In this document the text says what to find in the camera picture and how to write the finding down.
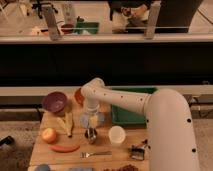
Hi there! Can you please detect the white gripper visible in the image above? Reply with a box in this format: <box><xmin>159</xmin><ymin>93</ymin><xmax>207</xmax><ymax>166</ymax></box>
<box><xmin>83</xmin><ymin>99</ymin><xmax>100</xmax><ymax>128</ymax></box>

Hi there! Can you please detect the light blue towel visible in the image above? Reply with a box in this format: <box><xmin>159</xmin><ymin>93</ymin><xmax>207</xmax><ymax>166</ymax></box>
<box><xmin>80</xmin><ymin>112</ymin><xmax>105</xmax><ymax>128</ymax></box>

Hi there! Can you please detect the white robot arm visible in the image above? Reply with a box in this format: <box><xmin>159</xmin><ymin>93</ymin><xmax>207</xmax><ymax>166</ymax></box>
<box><xmin>81</xmin><ymin>78</ymin><xmax>200</xmax><ymax>171</ymax></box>

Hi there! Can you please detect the small metal cup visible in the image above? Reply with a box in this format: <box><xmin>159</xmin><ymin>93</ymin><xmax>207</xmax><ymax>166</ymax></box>
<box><xmin>85</xmin><ymin>128</ymin><xmax>97</xmax><ymax>144</ymax></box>

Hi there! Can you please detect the white plastic cup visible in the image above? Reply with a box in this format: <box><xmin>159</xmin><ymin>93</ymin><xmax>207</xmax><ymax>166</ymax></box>
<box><xmin>108</xmin><ymin>126</ymin><xmax>126</xmax><ymax>145</ymax></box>

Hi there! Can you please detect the green plastic tray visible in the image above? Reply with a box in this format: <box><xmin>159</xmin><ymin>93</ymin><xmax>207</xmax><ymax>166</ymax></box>
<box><xmin>111</xmin><ymin>87</ymin><xmax>156</xmax><ymax>126</ymax></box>

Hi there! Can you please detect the orange bowl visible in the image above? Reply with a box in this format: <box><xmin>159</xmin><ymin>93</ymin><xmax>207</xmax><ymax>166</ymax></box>
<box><xmin>74</xmin><ymin>89</ymin><xmax>84</xmax><ymax>105</ymax></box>

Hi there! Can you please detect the silver fork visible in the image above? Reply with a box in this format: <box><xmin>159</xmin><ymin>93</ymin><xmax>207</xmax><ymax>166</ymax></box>
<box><xmin>80</xmin><ymin>151</ymin><xmax>112</xmax><ymax>158</ymax></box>

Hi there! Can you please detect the purple bowl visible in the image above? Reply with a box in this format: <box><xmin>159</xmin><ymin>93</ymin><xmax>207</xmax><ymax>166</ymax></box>
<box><xmin>42</xmin><ymin>91</ymin><xmax>68</xmax><ymax>113</ymax></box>

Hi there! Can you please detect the red yellow apple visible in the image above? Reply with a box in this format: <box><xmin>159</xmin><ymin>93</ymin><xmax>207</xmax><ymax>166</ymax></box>
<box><xmin>42</xmin><ymin>128</ymin><xmax>57</xmax><ymax>143</ymax></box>

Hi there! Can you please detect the red berries cluster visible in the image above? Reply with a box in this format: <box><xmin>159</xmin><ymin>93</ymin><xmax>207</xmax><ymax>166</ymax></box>
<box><xmin>103</xmin><ymin>164</ymin><xmax>139</xmax><ymax>171</ymax></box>

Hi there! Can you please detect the blue ball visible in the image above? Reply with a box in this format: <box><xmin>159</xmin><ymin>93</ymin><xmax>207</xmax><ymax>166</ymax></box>
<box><xmin>34</xmin><ymin>164</ymin><xmax>51</xmax><ymax>171</ymax></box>

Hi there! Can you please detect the black object on floor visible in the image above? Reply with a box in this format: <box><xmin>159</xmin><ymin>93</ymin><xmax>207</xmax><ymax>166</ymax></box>
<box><xmin>0</xmin><ymin>136</ymin><xmax>15</xmax><ymax>146</ymax></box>

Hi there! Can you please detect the left metal post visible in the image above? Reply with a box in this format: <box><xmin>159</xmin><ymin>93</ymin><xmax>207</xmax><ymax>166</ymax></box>
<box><xmin>43</xmin><ymin>6</ymin><xmax>61</xmax><ymax>41</ymax></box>

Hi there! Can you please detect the metal post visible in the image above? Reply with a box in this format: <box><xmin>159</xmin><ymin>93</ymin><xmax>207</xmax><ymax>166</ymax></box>
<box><xmin>43</xmin><ymin>6</ymin><xmax>61</xmax><ymax>41</ymax></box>
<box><xmin>145</xmin><ymin>0</ymin><xmax>161</xmax><ymax>39</ymax></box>

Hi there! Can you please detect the right metal post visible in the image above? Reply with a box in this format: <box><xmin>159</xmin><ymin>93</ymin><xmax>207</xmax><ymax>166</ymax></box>
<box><xmin>145</xmin><ymin>0</ymin><xmax>161</xmax><ymax>39</ymax></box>

